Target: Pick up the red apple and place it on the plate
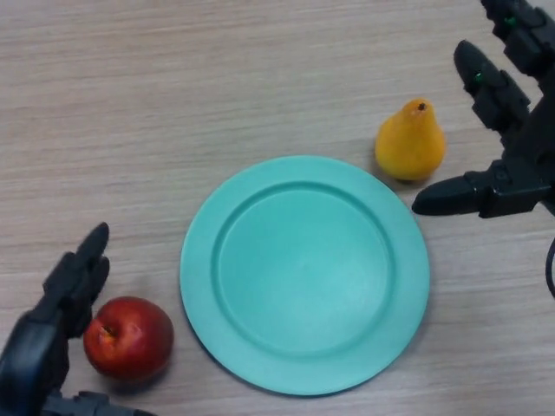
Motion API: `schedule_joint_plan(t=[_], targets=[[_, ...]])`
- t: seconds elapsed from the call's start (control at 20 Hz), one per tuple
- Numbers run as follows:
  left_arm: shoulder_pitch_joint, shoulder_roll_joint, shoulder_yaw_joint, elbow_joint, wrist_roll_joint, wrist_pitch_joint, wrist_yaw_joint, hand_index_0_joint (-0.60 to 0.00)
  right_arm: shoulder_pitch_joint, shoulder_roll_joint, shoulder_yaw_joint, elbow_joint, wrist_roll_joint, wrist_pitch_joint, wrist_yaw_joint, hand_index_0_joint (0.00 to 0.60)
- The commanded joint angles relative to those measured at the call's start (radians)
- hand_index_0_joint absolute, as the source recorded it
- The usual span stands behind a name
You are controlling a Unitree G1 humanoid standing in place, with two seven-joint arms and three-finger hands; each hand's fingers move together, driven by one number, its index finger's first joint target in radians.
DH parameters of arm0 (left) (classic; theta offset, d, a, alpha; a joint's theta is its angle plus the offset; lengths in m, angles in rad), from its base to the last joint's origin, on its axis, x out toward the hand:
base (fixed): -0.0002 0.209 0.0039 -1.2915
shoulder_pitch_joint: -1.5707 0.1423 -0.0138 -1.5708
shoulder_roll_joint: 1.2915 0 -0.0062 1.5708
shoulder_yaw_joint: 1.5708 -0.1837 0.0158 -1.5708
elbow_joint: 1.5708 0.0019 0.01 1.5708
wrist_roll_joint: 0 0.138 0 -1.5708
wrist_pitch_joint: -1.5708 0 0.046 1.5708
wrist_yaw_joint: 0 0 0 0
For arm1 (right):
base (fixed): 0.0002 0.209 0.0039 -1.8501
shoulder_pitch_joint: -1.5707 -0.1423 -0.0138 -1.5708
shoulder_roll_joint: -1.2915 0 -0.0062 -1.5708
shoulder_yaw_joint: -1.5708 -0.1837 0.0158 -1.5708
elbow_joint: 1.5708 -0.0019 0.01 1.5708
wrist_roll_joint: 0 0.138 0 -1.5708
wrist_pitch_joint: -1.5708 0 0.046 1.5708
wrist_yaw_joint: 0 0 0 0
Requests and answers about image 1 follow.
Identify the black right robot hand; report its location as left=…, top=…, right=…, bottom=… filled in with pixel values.
left=411, top=0, right=555, bottom=220

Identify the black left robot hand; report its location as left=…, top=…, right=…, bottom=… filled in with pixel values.
left=0, top=222, right=157, bottom=416

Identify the red apple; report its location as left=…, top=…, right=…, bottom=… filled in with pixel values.
left=82, top=296, right=175, bottom=382

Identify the green round plate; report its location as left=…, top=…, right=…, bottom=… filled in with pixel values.
left=180, top=154, right=431, bottom=397

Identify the yellow pear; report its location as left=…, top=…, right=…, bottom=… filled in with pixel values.
left=374, top=99, right=447, bottom=182

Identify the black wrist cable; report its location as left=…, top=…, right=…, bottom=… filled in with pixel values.
left=545, top=237, right=555, bottom=300

